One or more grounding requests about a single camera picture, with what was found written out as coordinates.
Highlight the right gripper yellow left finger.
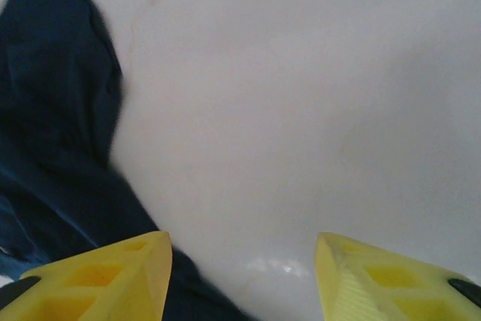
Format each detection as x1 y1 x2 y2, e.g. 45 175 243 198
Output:
0 230 173 321

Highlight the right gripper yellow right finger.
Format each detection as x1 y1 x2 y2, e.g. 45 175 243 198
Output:
313 231 481 321

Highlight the navy blue t-shirt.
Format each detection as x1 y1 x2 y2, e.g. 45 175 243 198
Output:
0 0 260 321

